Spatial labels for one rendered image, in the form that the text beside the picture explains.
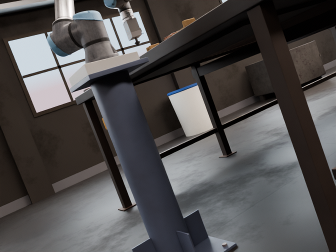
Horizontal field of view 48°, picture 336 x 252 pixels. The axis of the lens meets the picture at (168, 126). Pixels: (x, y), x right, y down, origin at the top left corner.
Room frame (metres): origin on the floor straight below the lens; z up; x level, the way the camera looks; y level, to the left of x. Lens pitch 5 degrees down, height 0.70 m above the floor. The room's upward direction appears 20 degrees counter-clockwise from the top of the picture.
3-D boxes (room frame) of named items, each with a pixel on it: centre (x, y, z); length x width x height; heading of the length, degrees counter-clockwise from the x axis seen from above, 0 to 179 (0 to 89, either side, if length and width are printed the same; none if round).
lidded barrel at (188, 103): (5.59, -0.44, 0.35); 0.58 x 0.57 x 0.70; 30
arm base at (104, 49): (1.60, 0.16, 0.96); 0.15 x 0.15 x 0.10
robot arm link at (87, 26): (1.60, 0.17, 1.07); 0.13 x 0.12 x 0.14; 64
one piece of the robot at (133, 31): (2.23, -0.01, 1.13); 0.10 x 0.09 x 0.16; 109
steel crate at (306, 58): (6.32, -2.17, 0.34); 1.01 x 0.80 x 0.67; 30
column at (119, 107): (1.59, 0.16, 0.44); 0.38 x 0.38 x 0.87; 30
